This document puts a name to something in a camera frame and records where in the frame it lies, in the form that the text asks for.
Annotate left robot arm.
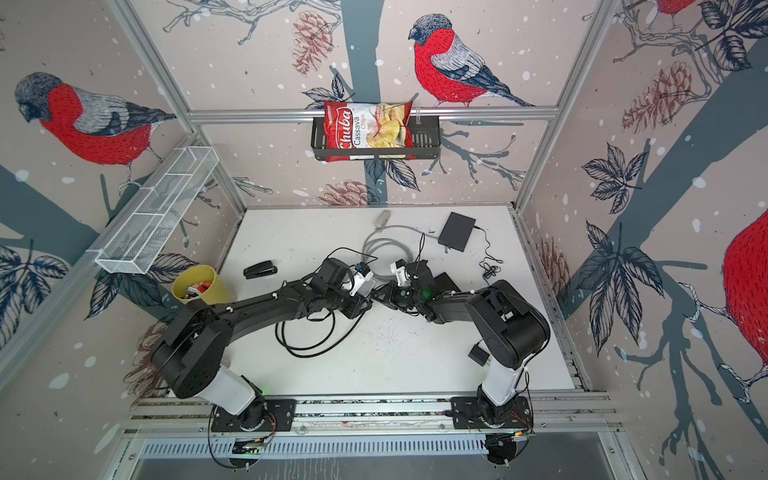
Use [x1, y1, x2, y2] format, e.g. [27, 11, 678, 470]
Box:
[150, 257, 374, 431]

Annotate grey USB adapter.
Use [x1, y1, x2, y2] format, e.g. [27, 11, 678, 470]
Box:
[374, 210, 391, 232]

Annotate ribbed black network switch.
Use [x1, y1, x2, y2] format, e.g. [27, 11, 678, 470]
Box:
[434, 272, 461, 295]

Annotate grey ethernet cable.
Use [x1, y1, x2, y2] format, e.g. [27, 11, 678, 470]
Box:
[359, 224, 439, 280]

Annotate yellow cup with markers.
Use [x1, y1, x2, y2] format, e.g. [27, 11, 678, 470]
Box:
[171, 265, 235, 305]

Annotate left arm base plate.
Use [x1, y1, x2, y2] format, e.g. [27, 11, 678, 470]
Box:
[211, 397, 297, 433]

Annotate red chips bag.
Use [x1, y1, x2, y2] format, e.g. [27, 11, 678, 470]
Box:
[323, 101, 414, 150]

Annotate black wire wall basket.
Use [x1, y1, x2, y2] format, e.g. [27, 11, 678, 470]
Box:
[310, 116, 441, 162]

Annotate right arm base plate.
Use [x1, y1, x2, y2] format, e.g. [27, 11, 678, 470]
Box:
[445, 393, 534, 431]

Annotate black stapler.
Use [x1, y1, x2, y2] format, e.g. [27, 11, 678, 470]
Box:
[243, 260, 278, 280]

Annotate long black ethernet cable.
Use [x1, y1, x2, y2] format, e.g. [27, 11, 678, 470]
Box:
[274, 308, 367, 359]

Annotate white mesh wall shelf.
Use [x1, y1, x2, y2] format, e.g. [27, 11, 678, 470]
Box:
[95, 146, 219, 274]

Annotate right black power adapter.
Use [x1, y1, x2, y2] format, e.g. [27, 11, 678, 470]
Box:
[468, 343, 490, 366]

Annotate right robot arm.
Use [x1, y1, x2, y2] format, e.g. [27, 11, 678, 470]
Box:
[372, 260, 551, 428]

